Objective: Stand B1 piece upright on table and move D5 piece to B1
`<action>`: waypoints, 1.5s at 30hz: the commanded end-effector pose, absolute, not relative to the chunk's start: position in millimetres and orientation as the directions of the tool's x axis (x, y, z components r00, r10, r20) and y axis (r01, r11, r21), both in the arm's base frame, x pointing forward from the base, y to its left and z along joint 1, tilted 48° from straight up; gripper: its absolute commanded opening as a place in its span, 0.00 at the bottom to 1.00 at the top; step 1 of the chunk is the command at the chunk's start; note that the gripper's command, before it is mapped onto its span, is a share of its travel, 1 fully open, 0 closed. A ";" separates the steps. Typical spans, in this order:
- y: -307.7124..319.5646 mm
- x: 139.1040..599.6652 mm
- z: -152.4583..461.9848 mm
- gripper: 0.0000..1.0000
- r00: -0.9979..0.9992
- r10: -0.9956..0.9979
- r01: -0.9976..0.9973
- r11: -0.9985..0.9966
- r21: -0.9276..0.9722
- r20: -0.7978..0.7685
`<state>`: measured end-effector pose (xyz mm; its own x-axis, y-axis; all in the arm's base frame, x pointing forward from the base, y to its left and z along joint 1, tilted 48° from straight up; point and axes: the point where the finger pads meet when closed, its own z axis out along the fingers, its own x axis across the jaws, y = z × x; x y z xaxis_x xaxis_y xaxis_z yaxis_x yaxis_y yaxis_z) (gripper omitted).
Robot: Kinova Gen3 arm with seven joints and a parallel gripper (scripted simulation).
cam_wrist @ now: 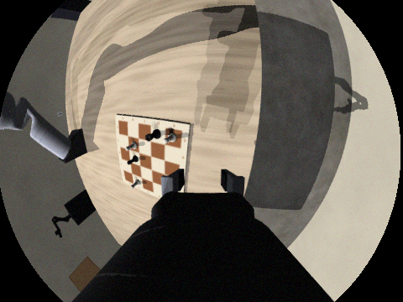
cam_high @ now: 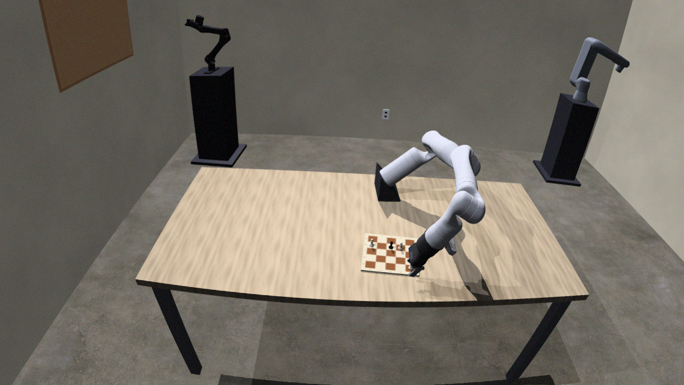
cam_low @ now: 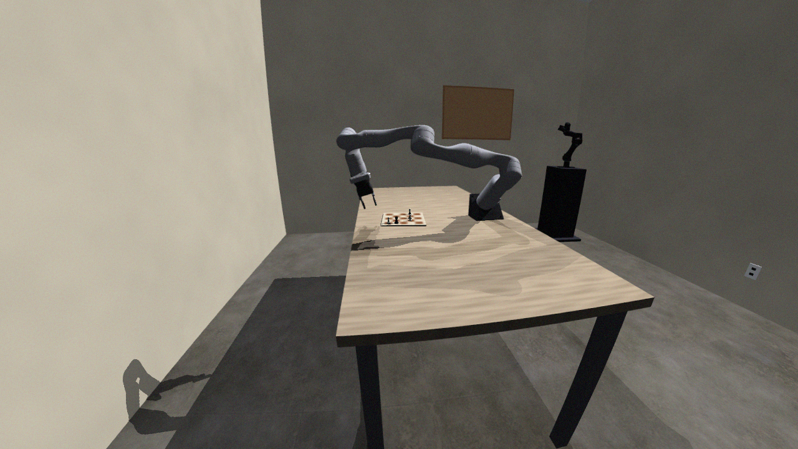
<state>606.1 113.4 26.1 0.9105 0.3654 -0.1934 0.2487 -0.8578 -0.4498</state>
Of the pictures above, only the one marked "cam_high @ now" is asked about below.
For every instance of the brown and cream chessboard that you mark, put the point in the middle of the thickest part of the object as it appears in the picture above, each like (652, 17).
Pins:
(381, 259)

